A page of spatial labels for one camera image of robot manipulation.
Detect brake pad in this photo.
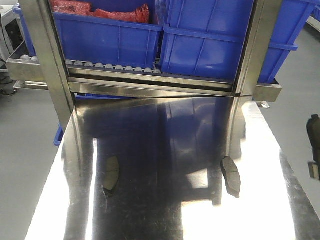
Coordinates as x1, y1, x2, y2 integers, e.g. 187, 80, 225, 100
306, 114, 320, 181
102, 156, 120, 197
220, 156, 241, 198

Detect blue plastic bin right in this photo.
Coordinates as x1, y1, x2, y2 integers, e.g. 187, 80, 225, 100
157, 0, 320, 84

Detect blue plastic bin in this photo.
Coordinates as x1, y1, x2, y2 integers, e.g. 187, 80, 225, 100
12, 4, 164, 70
157, 0, 320, 84

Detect blue lower bin left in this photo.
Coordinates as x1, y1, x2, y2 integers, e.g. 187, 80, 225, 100
53, 124, 64, 147

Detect red mesh bag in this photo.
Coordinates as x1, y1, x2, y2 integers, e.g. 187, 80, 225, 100
48, 0, 151, 25

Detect blue plastic bin left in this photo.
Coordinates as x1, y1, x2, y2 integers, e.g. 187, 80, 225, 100
12, 4, 164, 70

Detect stainless steel rack frame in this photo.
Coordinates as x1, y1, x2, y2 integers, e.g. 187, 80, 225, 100
7, 0, 282, 127

